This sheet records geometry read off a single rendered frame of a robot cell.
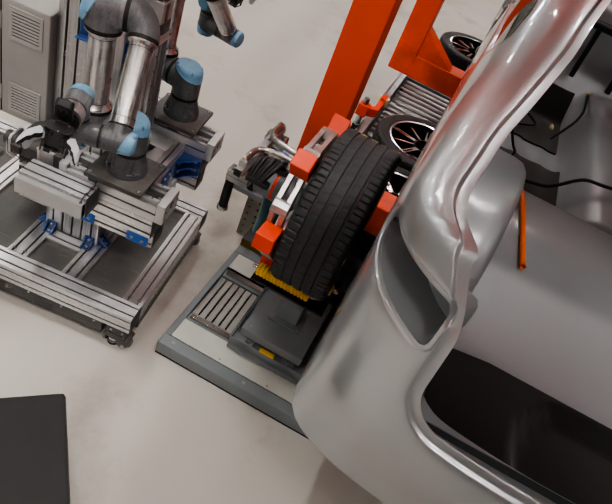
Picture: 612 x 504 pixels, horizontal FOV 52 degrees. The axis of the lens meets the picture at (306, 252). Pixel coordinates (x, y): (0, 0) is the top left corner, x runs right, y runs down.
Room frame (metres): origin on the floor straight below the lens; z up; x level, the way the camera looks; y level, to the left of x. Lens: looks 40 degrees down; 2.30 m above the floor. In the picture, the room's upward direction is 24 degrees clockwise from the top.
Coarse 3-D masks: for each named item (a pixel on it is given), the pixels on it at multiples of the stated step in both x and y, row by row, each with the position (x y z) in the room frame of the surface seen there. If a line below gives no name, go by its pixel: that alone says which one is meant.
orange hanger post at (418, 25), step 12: (420, 0) 4.40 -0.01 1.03; (432, 0) 4.40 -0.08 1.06; (444, 0) 4.52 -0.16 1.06; (420, 12) 4.40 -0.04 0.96; (432, 12) 4.39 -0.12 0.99; (408, 24) 4.41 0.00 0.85; (420, 24) 4.40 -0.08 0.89; (432, 24) 4.48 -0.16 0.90; (408, 36) 4.40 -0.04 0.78; (420, 36) 4.39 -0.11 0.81; (396, 48) 4.41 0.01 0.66; (408, 48) 4.39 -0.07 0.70; (396, 60) 4.40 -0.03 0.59; (408, 60) 4.39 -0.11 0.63
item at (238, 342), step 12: (264, 288) 2.15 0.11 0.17; (252, 312) 2.00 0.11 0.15; (240, 324) 1.89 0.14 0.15; (324, 324) 2.12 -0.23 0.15; (240, 336) 1.84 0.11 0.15; (240, 348) 1.79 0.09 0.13; (252, 348) 1.78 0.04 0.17; (264, 348) 1.83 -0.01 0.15; (312, 348) 1.95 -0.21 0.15; (252, 360) 1.78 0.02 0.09; (264, 360) 1.78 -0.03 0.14; (276, 360) 1.79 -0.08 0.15; (276, 372) 1.77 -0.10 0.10; (288, 372) 1.76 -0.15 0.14; (300, 372) 1.79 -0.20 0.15
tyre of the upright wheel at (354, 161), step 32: (352, 160) 1.92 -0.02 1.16; (384, 160) 1.97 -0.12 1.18; (320, 192) 1.78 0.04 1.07; (352, 192) 1.80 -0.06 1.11; (288, 224) 1.71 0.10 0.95; (320, 224) 1.71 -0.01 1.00; (352, 224) 1.73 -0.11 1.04; (288, 256) 1.69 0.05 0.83; (320, 256) 1.67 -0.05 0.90; (320, 288) 1.68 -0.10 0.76
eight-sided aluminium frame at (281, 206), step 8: (328, 128) 2.13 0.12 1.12; (320, 136) 2.05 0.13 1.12; (328, 136) 2.10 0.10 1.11; (336, 136) 2.11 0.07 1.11; (312, 144) 1.97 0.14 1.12; (320, 144) 2.20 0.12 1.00; (328, 144) 2.03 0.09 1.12; (312, 152) 1.92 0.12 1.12; (320, 152) 1.94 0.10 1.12; (288, 176) 1.83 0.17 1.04; (288, 184) 1.82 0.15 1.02; (296, 184) 1.82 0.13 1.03; (280, 192) 1.79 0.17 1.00; (296, 192) 1.80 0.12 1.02; (280, 200) 1.77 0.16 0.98; (288, 200) 1.78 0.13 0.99; (272, 208) 1.75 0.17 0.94; (280, 208) 1.75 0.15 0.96; (288, 208) 1.76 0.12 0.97; (272, 216) 1.75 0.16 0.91; (280, 216) 1.75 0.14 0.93; (288, 216) 2.14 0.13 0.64; (280, 224) 1.75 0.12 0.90; (272, 256) 1.81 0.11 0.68
